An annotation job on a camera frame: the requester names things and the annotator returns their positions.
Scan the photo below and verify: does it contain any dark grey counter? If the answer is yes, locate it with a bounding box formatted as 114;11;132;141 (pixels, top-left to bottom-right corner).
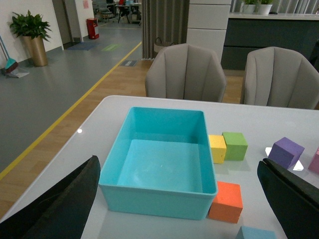
221;13;319;70

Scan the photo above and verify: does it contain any teal broom with dustpan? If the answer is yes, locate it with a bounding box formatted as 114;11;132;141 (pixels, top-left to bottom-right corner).
0;37;29;78

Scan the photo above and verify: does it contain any purple foam cube rear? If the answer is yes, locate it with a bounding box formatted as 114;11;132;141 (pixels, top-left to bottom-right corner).
268;137;305;169

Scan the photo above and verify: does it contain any white drawer cabinet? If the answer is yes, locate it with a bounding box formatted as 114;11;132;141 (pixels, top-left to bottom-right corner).
186;0;231;60

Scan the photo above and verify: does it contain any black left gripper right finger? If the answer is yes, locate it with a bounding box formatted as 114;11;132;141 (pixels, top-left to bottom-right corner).
257;158;319;239

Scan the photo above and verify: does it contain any potted plant gold pot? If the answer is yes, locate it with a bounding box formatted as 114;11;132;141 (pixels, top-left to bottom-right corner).
9;10;51;67

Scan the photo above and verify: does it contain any woven basket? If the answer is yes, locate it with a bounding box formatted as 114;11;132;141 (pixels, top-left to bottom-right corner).
154;37;175;53

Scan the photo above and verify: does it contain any yellow foam cube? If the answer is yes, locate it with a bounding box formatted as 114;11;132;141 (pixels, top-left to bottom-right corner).
209;135;227;164

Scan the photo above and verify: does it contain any turquoise plastic bin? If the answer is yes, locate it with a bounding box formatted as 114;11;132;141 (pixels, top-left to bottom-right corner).
99;107;218;220

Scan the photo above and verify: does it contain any grey armchair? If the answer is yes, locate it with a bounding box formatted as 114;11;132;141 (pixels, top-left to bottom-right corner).
145;43;227;103
240;47;319;110

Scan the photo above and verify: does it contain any right grey armchair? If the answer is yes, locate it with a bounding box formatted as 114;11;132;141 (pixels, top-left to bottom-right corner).
240;47;319;110

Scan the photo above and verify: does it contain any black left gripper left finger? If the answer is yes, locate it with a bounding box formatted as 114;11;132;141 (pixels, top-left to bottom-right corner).
0;155;101;239

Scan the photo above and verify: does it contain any pink foam cube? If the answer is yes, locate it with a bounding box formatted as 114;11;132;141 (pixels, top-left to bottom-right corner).
308;148;319;174

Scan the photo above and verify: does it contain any white pot plant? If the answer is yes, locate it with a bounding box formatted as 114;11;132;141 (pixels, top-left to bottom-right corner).
257;0;273;15

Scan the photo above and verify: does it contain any beige curtain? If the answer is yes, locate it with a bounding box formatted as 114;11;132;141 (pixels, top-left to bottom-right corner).
142;0;189;59

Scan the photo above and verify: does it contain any green foam cube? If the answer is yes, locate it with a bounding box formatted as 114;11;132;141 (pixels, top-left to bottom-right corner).
222;131;248;161

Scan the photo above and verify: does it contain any left grey armchair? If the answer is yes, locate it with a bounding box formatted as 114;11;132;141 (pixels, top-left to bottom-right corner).
145;43;227;103

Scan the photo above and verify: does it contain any red trash bin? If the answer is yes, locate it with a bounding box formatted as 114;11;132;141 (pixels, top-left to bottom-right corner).
86;18;99;39

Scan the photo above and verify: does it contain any light blue cube front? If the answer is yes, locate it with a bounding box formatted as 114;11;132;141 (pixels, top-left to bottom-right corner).
236;226;277;239

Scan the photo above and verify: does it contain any orange cube near turquoise bin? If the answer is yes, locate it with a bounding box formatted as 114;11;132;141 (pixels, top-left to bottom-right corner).
208;181;243;224

